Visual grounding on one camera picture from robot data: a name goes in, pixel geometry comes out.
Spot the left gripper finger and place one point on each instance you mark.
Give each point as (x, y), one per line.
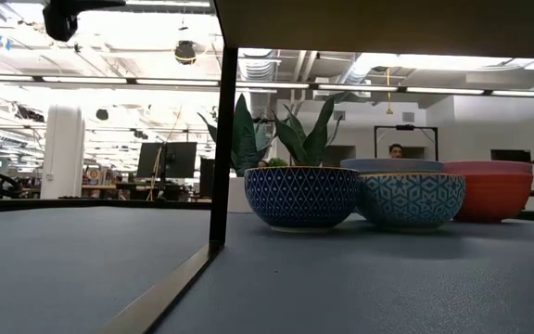
(97, 3)

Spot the plain blue bowl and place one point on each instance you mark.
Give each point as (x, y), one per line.
(392, 166)

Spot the teal star-pattern bowl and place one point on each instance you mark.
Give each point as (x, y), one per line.
(410, 199)

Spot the plain pink bowl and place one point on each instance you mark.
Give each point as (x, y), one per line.
(488, 167)

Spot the plain coral red bowl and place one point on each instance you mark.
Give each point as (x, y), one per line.
(494, 197)

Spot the long hanging light strip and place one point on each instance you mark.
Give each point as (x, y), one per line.
(86, 80)

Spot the black hanging ceiling speaker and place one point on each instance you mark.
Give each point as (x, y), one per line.
(185, 52)
(102, 114)

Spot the white building column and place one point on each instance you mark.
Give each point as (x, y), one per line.
(63, 153)

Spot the colourful round target sign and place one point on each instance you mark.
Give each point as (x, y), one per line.
(93, 176)

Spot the black computer monitor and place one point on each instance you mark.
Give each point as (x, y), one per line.
(510, 157)
(148, 160)
(206, 176)
(182, 160)

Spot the snake plant in white pot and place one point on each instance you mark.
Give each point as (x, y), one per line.
(315, 139)
(244, 139)

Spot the blue table mat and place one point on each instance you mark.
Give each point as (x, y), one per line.
(63, 260)

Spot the small background potted plant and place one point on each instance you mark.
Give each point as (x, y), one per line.
(277, 162)

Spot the person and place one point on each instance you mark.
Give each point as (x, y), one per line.
(396, 151)

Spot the silver ventilation duct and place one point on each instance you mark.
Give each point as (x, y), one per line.
(257, 69)

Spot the black background gantry frame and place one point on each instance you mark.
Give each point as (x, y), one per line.
(406, 127)

